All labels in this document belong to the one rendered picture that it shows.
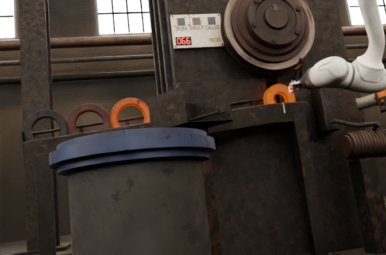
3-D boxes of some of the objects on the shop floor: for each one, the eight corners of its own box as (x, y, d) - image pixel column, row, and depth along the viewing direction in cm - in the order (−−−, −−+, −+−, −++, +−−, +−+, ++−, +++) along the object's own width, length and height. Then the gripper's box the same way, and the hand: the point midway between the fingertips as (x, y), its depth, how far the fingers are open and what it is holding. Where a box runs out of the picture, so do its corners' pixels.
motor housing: (356, 252, 196) (335, 134, 207) (400, 246, 201) (377, 130, 212) (373, 255, 184) (349, 129, 195) (419, 248, 188) (394, 126, 199)
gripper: (299, 89, 176) (277, 98, 199) (329, 87, 179) (304, 96, 202) (297, 70, 177) (275, 82, 200) (327, 69, 179) (302, 80, 203)
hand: (293, 88), depth 198 cm, fingers closed
